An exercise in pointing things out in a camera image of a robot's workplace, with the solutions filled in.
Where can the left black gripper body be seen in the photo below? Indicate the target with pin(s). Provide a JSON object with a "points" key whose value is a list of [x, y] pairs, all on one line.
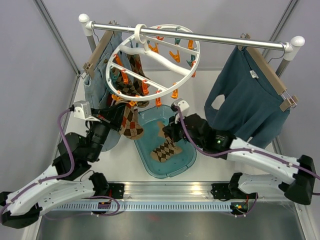
{"points": [[107, 119]]}

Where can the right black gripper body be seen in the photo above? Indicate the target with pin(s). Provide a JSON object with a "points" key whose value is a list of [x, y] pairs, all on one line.
{"points": [[177, 132]]}

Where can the brown argyle sock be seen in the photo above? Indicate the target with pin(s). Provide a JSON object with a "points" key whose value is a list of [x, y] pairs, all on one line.
{"points": [[133, 88], [167, 149]]}

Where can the teal clip front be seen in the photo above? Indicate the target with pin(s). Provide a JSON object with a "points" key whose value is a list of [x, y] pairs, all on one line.
{"points": [[114, 76]]}

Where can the beige orange argyle sock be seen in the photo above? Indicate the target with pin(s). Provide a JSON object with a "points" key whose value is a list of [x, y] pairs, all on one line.
{"points": [[136, 64]]}

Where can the white round clip hanger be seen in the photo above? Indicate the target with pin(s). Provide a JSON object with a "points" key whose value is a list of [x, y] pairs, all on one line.
{"points": [[178, 56]]}

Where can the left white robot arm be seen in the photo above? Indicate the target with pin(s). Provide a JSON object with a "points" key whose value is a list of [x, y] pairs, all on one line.
{"points": [[76, 154]]}

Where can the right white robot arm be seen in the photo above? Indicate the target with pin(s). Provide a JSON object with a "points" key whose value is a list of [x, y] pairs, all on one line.
{"points": [[292, 177]]}

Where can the orange clip front left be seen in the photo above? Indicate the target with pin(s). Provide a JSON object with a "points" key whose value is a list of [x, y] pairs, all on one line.
{"points": [[133, 103]]}

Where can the orange clip right rim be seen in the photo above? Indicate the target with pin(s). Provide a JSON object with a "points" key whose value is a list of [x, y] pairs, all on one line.
{"points": [[158, 102]]}

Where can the left beige clothes hanger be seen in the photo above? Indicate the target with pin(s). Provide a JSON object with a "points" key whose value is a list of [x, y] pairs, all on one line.
{"points": [[97, 51]]}

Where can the beige clothes hanger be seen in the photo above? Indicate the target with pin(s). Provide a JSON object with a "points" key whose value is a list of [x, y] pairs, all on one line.
{"points": [[276, 83], [97, 51]]}

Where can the right beige clothes hanger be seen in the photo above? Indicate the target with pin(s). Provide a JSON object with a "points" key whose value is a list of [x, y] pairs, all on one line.
{"points": [[276, 83]]}

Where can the teal plastic basin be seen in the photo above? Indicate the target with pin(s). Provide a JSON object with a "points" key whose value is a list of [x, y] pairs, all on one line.
{"points": [[177, 164]]}

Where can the blue denim garment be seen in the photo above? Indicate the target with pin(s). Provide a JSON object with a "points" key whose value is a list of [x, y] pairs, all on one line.
{"points": [[96, 89]]}

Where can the teal long sleeve shirt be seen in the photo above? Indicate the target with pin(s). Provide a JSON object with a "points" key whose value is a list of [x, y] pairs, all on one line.
{"points": [[243, 102]]}

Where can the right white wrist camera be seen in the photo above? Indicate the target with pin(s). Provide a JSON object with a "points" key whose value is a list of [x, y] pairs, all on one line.
{"points": [[181, 108]]}

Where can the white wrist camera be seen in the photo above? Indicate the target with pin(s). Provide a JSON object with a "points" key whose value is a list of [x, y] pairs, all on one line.
{"points": [[83, 111], [181, 108]]}

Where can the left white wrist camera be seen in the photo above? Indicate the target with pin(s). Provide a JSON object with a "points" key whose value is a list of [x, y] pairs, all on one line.
{"points": [[83, 111]]}

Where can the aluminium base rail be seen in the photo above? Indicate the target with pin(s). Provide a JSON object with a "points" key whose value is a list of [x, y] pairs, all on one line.
{"points": [[175, 190]]}

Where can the white slotted cable duct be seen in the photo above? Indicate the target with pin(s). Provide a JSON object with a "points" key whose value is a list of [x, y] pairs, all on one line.
{"points": [[147, 206]]}

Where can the metal clothes rack rail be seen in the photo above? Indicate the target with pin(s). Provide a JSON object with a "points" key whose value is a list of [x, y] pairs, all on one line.
{"points": [[290, 49]]}

